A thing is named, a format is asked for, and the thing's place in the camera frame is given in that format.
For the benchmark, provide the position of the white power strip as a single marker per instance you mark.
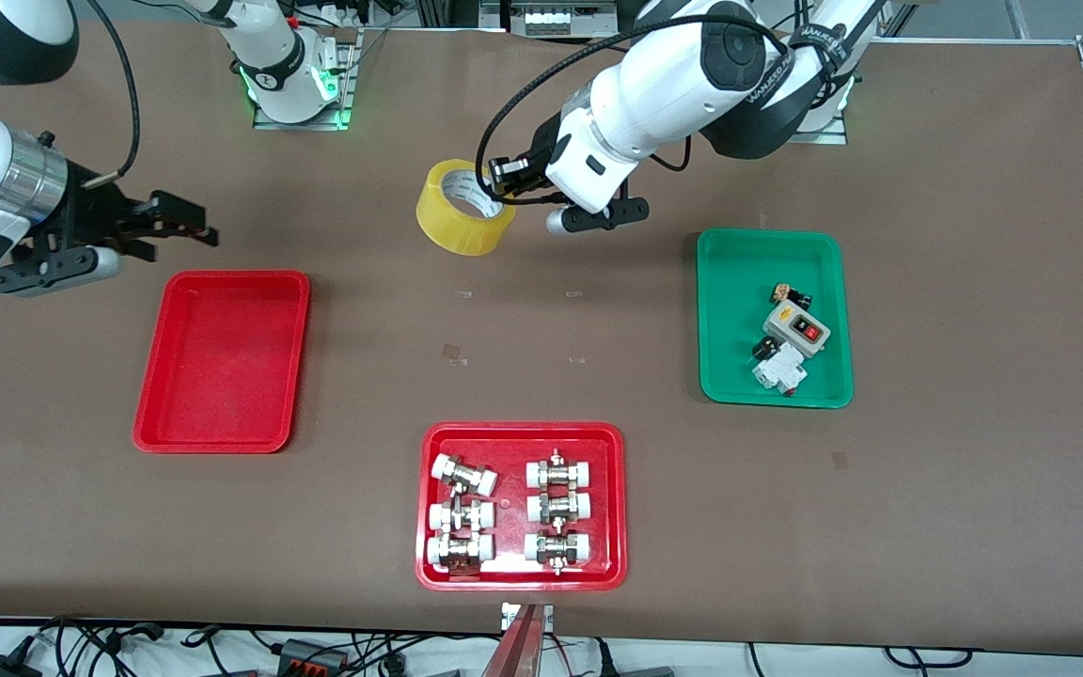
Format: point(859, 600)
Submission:
point(560, 17)

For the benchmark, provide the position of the red metal camera post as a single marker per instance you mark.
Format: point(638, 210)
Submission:
point(515, 649)

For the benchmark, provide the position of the black power adapter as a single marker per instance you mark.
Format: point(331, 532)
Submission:
point(6, 666)

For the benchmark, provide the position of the grey on-off switch box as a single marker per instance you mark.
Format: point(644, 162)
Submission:
point(795, 329)

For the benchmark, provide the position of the white metal pipe fitting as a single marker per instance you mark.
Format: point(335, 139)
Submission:
point(463, 475)
point(558, 508)
point(460, 551)
point(462, 515)
point(558, 473)
point(557, 548)

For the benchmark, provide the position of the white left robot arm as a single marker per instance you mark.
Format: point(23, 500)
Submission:
point(673, 85)

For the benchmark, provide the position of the black connector box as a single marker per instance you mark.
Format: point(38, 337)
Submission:
point(314, 655)

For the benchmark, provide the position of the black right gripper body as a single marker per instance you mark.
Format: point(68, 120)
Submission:
point(95, 209)

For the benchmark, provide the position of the black push button switch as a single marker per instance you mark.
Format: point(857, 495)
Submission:
point(791, 295)

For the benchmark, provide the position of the green plastic tray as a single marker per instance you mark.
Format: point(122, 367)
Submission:
point(739, 367)

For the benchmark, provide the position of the yellow packing tape roll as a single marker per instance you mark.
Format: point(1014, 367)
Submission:
point(457, 230)

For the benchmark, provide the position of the white circuit breaker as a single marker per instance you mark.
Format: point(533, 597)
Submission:
point(781, 371)

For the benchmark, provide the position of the red plastic tray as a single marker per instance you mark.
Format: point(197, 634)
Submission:
point(222, 367)
point(513, 442)

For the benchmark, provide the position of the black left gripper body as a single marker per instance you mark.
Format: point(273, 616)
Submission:
point(539, 162)

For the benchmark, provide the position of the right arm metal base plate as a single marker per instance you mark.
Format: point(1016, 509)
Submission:
point(302, 122)

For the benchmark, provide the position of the round black buzzer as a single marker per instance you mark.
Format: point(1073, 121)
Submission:
point(764, 349)

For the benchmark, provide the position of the silver post bracket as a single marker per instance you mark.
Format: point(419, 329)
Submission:
point(507, 616)

